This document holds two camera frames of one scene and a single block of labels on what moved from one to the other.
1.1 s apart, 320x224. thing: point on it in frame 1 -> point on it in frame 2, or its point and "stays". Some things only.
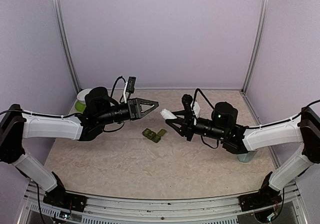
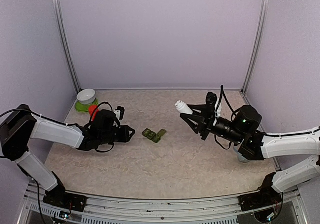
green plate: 80,106 stays
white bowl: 81,96 stays
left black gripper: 135,109 -> 125,137
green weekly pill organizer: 152,135 stays
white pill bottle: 167,114 -> 183,107
